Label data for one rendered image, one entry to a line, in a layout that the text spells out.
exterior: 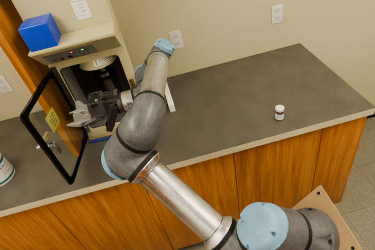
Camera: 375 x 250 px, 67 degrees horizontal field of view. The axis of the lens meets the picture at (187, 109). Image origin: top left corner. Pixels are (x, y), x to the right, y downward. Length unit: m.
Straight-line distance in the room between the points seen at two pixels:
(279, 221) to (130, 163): 0.40
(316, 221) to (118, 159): 0.54
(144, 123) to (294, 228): 0.45
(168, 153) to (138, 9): 0.80
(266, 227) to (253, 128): 0.72
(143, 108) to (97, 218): 0.97
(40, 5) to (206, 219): 0.94
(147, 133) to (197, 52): 1.14
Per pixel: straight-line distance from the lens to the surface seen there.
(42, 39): 1.17
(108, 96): 1.07
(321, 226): 0.86
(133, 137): 0.74
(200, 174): 1.44
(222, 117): 1.45
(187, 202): 0.81
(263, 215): 0.76
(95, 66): 1.33
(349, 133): 1.66
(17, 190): 1.57
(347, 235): 0.89
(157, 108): 0.76
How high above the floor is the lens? 1.92
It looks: 39 degrees down
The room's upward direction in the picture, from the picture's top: 13 degrees counter-clockwise
